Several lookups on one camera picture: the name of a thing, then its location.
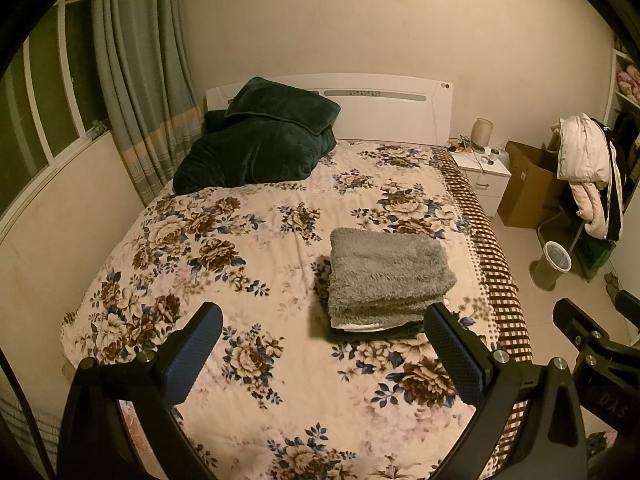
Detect white nightstand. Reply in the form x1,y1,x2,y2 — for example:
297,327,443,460
450,151,511,218

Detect beige table lamp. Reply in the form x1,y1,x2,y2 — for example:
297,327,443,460
470,117,494,151

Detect pink garment on chair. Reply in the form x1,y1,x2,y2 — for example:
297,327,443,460
570,182,608,240

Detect grey waste bin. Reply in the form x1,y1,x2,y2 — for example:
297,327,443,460
530,240,573,290

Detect floral bed blanket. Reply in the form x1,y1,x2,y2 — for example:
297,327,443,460
61,141,532,479

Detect white puffy jacket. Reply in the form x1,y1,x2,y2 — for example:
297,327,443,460
556,113,612,188

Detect pink folded bedding on shelf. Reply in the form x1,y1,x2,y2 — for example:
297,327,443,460
616,64,640,105

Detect dark green pillow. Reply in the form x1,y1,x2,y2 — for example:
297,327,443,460
224,77,341,136

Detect green curtain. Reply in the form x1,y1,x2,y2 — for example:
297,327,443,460
91,0,202,204

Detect grey fluffy pants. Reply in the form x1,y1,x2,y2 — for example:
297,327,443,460
328,228,457,323

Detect white bed headboard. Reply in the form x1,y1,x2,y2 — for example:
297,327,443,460
205,74,452,146

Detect brown cardboard box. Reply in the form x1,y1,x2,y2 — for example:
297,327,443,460
498,141,565,229

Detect window frame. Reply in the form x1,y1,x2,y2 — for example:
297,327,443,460
1,0,108,236

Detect white folded pants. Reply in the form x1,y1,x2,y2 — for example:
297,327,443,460
330,320,422,333

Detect dark folded garment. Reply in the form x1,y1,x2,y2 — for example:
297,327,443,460
307,256,424,342

